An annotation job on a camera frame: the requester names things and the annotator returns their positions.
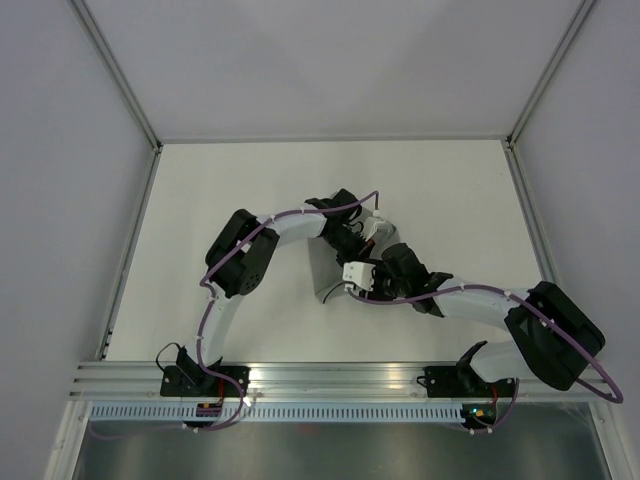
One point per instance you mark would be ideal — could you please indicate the right aluminium frame post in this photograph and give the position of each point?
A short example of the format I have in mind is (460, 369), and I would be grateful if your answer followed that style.
(569, 37)

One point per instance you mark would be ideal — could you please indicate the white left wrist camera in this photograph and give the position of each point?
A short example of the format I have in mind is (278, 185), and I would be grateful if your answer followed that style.
(377, 229)

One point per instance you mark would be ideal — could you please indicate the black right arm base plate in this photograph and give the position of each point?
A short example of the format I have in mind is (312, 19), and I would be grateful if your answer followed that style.
(450, 382)

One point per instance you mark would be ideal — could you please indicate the left aluminium frame post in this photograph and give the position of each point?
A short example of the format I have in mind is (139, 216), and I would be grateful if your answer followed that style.
(99, 42)

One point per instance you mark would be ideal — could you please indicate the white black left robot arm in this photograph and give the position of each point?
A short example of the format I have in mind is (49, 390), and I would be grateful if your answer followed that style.
(238, 260)

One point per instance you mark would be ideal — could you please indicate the grey cloth napkin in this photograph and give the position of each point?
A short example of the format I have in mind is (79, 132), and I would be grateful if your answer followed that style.
(326, 272)

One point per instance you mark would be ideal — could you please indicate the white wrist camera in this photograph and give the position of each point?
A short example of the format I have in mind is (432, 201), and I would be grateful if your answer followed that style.
(377, 229)
(359, 274)

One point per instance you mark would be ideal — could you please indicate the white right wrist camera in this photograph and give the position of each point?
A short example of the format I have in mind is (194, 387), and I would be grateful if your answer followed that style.
(359, 274)

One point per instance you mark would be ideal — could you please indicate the aluminium frame post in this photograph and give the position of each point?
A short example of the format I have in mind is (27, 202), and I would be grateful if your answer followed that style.
(569, 37)
(99, 42)

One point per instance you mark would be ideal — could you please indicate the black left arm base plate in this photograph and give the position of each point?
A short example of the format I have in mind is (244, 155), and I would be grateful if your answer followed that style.
(185, 378)

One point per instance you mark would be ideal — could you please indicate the aluminium mounting rail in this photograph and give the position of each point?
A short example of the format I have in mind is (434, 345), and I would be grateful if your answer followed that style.
(271, 382)

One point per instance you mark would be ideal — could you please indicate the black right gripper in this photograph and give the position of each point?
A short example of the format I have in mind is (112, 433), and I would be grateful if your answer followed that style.
(376, 292)

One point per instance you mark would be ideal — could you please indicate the white slotted cable duct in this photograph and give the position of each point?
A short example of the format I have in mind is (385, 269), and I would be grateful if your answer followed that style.
(296, 412)

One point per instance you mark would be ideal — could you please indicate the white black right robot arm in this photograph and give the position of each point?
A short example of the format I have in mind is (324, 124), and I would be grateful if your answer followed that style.
(544, 324)

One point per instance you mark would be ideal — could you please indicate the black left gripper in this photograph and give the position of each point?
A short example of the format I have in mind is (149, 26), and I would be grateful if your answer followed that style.
(363, 249)

